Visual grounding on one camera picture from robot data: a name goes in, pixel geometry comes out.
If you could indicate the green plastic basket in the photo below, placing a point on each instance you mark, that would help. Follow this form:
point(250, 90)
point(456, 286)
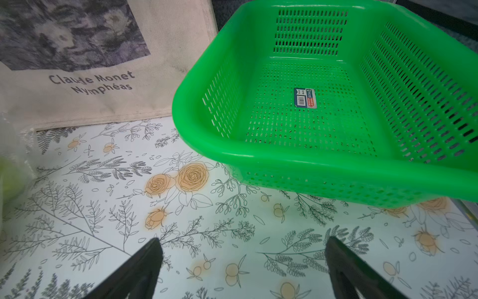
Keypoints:
point(396, 121)

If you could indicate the barcode sticker in basket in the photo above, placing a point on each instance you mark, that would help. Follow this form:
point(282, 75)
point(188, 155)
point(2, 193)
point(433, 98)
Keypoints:
point(305, 98)

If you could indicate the floral patterned table mat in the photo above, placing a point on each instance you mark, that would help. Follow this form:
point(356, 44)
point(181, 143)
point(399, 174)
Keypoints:
point(102, 192)

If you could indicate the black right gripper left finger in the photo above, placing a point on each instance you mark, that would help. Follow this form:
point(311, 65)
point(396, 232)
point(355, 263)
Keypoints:
point(136, 278)

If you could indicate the beige Monet tote bag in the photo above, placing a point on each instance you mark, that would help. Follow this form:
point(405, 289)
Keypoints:
point(73, 63)

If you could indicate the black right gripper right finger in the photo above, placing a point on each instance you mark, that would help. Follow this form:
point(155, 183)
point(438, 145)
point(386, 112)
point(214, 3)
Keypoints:
point(351, 276)

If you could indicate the clear orange zip-top bag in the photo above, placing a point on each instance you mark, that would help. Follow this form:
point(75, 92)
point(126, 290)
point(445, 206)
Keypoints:
point(18, 152)

